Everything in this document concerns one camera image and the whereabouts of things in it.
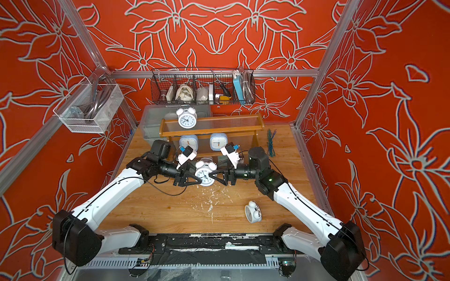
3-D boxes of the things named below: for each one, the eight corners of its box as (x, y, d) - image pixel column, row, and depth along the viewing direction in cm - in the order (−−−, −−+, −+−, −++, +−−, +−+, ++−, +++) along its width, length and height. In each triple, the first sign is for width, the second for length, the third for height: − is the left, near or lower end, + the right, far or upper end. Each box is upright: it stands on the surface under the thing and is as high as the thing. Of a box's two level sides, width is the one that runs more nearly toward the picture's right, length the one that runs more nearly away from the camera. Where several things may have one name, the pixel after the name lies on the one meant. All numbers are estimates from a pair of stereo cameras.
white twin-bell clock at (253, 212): (246, 224, 80) (248, 218, 73) (244, 207, 85) (246, 200, 78) (259, 224, 80) (262, 218, 73) (257, 207, 85) (260, 200, 78)
